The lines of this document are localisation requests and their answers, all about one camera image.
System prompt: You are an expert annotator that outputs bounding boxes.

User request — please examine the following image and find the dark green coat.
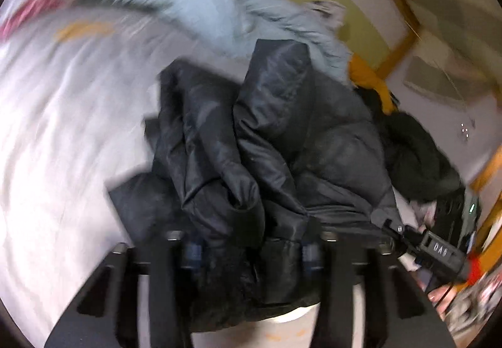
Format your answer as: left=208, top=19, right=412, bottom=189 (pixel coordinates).
left=355, top=87, right=464, bottom=202

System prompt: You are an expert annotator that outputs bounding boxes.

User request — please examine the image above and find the wooden bunk bed frame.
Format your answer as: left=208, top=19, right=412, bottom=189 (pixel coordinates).
left=344, top=0, right=502, bottom=287

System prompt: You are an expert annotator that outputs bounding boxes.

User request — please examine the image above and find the black device with green light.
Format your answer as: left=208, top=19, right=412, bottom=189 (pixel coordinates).
left=439, top=187, right=481, bottom=252

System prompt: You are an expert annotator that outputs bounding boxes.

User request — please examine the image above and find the person's right hand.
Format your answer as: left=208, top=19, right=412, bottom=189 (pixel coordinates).
left=427, top=287, right=462, bottom=306

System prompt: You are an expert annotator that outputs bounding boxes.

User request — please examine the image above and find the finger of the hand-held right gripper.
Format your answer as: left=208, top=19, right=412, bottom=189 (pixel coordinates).
left=382, top=218, right=417, bottom=251

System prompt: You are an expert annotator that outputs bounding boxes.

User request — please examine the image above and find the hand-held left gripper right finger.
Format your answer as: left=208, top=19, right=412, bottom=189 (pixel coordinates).
left=301, top=229, right=458, bottom=348

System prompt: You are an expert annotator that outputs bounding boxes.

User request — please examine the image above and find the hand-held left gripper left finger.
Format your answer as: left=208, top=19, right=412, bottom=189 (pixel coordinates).
left=44, top=229, right=205, bottom=348

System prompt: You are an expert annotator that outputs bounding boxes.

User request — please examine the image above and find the pastel checkered curtain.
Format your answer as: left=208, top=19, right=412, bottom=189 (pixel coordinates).
left=403, top=55, right=488, bottom=103

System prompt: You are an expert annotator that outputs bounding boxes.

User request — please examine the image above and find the black down jacket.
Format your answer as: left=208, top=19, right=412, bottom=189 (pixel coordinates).
left=107, top=38, right=405, bottom=334

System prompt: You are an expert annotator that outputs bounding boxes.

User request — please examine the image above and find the yellow pillow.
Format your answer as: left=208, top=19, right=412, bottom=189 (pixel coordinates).
left=348, top=53, right=399, bottom=116

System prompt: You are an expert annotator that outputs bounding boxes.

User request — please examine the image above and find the pink cloth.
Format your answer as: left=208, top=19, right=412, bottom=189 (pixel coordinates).
left=0, top=0, right=76, bottom=40

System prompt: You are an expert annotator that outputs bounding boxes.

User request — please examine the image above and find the white garment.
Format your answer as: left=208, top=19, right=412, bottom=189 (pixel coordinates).
left=305, top=0, right=346, bottom=36

